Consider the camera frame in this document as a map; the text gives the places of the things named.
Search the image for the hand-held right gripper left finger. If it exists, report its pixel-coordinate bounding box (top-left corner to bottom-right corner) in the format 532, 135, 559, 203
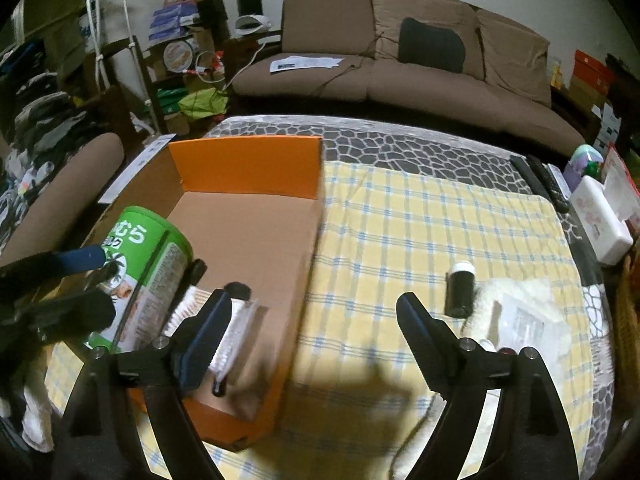
62, 287, 233, 480

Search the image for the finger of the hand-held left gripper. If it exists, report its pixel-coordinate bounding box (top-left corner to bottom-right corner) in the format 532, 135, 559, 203
0, 246, 123, 288
27, 290, 119, 347

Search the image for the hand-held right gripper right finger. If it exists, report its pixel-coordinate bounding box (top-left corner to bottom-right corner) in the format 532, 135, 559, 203
396, 291, 581, 480

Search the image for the black brush with white bristles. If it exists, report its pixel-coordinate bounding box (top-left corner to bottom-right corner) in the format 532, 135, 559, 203
162, 259, 208, 337
209, 282, 258, 397

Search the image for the black bottle with white cap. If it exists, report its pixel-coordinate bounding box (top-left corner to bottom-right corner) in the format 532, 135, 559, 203
446, 261, 476, 317

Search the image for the green labelled can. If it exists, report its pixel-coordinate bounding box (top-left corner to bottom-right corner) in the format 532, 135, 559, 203
82, 205, 195, 356

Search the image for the white fluffy towel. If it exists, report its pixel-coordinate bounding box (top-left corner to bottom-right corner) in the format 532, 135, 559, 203
460, 277, 566, 356

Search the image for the clear plastic swab pack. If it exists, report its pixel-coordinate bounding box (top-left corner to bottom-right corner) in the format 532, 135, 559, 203
492, 292, 571, 361

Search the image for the orange cardboard box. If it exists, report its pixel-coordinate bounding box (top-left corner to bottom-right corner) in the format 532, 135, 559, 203
47, 134, 326, 453

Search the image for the brown padded armrest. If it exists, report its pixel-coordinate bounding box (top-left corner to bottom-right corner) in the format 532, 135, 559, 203
0, 132, 126, 267

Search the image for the yellow plaid cloth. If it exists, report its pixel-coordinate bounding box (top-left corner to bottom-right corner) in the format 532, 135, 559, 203
42, 160, 596, 480

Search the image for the camouflage clothing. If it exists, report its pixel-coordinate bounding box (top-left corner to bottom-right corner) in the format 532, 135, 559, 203
0, 42, 101, 241

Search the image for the green bag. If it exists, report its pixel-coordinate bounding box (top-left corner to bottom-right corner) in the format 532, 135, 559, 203
177, 89, 228, 121

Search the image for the woven wicker basket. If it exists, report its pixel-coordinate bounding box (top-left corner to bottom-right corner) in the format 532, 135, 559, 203
614, 255, 640, 366

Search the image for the white tissue box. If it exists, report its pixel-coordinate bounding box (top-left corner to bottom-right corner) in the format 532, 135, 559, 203
570, 177, 635, 266

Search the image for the grey remote control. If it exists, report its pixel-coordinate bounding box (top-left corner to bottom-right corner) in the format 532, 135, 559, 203
547, 162, 572, 196

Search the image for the round tin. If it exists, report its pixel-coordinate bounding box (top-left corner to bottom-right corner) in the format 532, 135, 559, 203
165, 40, 194, 72

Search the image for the green and purple container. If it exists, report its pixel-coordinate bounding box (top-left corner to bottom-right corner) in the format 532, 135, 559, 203
564, 144, 606, 186

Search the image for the red and white packet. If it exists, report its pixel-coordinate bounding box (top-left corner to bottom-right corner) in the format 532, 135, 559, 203
602, 144, 640, 238

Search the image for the stack of blue boxes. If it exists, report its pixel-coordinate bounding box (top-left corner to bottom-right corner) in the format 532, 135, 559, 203
150, 2, 201, 41

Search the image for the black box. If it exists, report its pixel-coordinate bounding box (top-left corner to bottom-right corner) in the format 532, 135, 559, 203
197, 0, 230, 43

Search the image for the white and blue carton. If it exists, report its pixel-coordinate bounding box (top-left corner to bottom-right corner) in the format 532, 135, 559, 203
592, 105, 622, 147

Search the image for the white curved device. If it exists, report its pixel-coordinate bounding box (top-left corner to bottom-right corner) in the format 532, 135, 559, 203
235, 15, 273, 37

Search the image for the black cushion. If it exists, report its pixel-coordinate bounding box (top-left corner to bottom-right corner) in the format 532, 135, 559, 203
398, 17, 467, 73

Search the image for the white paper sheet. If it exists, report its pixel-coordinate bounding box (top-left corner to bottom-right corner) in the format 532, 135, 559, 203
270, 54, 346, 75

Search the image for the stack of orange shoe boxes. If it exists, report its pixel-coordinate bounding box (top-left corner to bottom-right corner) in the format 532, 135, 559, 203
570, 50, 616, 108

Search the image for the brown sofa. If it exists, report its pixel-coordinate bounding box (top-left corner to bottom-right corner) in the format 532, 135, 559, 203
227, 0, 588, 148

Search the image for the white rope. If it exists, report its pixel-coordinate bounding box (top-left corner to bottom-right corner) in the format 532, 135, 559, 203
82, 0, 161, 136

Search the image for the white cable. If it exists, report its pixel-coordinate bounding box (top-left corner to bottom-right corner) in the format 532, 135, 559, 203
192, 42, 266, 92

